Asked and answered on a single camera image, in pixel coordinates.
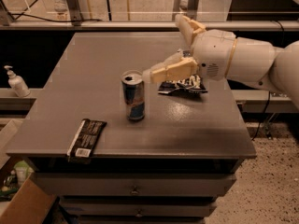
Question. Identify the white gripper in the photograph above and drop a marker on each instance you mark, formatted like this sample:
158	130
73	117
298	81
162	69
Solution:
212	54

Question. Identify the silver blue redbull can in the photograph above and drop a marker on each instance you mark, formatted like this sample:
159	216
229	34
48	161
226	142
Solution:
134	95

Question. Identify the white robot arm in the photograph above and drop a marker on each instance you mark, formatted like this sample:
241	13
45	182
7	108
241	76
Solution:
260	65

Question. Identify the blue Kettle chips bag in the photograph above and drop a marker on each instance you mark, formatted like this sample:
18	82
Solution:
193	84

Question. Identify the grey drawer cabinet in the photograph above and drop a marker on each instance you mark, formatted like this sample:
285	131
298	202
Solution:
168	168

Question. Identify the black snack bar wrapper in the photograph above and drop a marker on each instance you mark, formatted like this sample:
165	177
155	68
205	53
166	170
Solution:
85	140

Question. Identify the white pump soap bottle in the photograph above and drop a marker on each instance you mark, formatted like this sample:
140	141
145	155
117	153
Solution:
17	83

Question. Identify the green white bottle in box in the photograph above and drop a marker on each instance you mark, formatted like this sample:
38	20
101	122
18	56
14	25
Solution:
23	170

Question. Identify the brown cardboard box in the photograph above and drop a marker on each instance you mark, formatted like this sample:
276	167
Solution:
30	205

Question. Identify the metal railing frame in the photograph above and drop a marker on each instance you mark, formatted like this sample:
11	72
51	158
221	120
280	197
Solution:
236	15

